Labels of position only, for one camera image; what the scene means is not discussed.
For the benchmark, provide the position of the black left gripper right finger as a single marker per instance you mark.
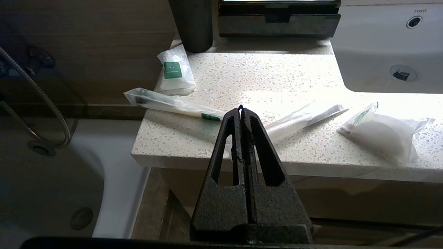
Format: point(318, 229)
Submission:
point(277, 207)

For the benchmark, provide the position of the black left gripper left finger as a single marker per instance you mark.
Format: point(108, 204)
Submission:
point(221, 207)

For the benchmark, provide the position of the dark brown cup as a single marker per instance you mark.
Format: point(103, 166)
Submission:
point(192, 24)

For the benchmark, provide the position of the black drawer box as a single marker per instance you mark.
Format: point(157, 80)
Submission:
point(277, 26)

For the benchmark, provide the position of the long plain white packet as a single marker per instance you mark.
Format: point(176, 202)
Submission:
point(301, 119)

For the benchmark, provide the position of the white bathtub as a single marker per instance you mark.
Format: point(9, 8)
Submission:
point(114, 180)

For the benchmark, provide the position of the packaged toothbrush with green label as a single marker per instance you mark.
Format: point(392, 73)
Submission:
point(166, 103)

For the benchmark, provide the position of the puffy white pouch packet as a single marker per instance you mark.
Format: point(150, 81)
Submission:
point(380, 135)

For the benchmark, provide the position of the square sachet with green label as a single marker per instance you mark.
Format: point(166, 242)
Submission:
point(174, 74)

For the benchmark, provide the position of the white ceramic sink basin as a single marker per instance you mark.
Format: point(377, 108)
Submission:
point(373, 52)

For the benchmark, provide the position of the chrome sink drain plug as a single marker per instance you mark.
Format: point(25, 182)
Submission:
point(402, 73)

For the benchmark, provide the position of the black shower mixer valve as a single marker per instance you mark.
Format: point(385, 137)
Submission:
point(41, 58)

